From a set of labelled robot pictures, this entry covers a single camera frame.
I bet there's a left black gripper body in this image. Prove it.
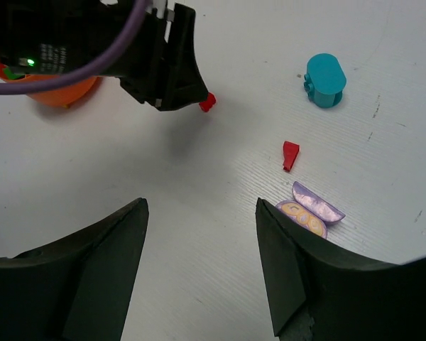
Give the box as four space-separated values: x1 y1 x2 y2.
99 1 168 107

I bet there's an orange round divided container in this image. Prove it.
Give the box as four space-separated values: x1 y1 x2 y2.
0 53 102 109

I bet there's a red lego small brick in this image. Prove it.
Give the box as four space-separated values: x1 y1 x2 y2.
283 141 300 172

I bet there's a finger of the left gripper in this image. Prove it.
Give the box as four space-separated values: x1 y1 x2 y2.
157 3 209 112

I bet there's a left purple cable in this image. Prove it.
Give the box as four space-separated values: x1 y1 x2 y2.
0 0 153 96

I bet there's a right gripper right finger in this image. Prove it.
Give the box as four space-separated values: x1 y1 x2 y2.
256 199 426 340

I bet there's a cyan rounded lego brick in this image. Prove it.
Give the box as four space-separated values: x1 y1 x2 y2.
303 53 346 109

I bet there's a purple lego plate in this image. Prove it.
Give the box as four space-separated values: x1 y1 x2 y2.
276 181 346 239

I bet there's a small red lego stud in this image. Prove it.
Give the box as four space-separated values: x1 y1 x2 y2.
199 92 217 112

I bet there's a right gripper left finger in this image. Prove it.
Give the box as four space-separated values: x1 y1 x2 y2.
0 198 149 340

